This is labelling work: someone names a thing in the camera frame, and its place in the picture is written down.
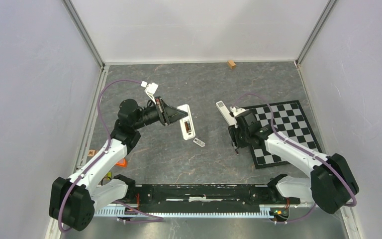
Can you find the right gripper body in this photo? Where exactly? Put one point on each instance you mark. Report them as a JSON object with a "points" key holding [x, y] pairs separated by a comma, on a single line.
{"points": [[239, 137]]}

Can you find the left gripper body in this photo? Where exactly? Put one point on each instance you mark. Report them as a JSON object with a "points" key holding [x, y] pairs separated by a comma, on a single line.
{"points": [[162, 111]]}

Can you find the white remote control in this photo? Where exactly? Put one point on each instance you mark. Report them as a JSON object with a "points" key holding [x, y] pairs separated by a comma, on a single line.
{"points": [[226, 113], [186, 123]]}

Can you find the white label sticker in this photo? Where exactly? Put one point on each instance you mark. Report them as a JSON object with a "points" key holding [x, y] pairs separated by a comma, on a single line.
{"points": [[199, 142]]}

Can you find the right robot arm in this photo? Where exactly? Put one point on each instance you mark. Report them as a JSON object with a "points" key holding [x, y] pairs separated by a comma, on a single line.
{"points": [[330, 183]]}

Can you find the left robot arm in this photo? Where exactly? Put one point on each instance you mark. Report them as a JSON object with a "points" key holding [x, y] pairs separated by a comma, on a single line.
{"points": [[74, 200]]}

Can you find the black white chessboard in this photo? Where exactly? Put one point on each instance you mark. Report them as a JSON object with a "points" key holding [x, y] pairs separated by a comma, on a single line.
{"points": [[291, 120]]}

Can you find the orange semicircle toy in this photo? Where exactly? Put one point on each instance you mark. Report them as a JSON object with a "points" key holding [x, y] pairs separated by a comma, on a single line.
{"points": [[122, 163]]}

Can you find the small wooden block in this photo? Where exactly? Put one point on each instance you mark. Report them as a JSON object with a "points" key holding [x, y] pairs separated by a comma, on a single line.
{"points": [[231, 64]]}

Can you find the wooden letter block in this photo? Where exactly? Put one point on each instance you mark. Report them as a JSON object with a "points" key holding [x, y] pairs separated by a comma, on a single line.
{"points": [[92, 153]]}

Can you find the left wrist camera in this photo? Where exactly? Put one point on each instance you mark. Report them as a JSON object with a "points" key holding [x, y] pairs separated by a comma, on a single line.
{"points": [[150, 89]]}

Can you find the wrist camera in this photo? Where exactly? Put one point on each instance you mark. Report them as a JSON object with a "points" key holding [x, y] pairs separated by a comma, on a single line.
{"points": [[236, 111], [150, 89]]}

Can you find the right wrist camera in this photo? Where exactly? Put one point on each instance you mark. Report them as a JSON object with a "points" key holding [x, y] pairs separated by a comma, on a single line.
{"points": [[236, 111]]}

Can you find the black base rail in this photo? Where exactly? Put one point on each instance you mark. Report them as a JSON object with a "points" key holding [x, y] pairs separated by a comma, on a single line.
{"points": [[204, 198]]}

